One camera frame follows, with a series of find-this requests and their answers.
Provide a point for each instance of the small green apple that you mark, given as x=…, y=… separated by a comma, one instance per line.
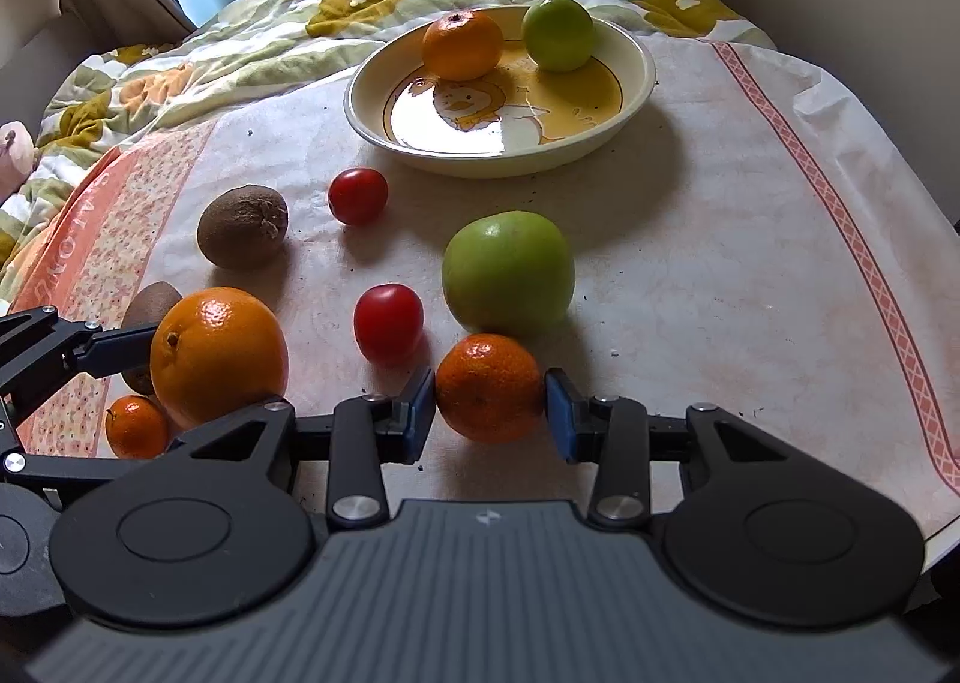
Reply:
x=559, y=32

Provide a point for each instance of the medium orange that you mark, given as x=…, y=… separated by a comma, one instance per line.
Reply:
x=461, y=46

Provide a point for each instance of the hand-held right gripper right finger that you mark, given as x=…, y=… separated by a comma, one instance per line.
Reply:
x=559, y=417

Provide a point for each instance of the white sheet with orange border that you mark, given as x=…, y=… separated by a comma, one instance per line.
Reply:
x=712, y=241

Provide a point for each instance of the red tomato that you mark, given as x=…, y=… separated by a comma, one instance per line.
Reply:
x=358, y=196
x=388, y=323

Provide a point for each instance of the floral striped quilt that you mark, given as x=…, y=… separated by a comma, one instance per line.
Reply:
x=247, y=38

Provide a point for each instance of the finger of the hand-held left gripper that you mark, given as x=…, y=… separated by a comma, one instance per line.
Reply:
x=34, y=467
x=120, y=352

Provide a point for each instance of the pink plush toy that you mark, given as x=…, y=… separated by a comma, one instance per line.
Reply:
x=15, y=154

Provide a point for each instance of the large green apple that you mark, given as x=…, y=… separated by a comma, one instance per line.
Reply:
x=508, y=274

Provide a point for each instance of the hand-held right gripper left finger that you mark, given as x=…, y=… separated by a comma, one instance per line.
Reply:
x=421, y=417

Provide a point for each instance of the brown kiwi with green sticker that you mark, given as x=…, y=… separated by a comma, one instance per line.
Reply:
x=150, y=304

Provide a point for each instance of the cream plate with duck print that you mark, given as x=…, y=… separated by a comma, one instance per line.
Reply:
x=525, y=143

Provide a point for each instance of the small mandarin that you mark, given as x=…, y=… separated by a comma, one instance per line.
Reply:
x=135, y=428
x=489, y=387

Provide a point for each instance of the large orange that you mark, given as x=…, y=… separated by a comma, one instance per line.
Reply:
x=217, y=357

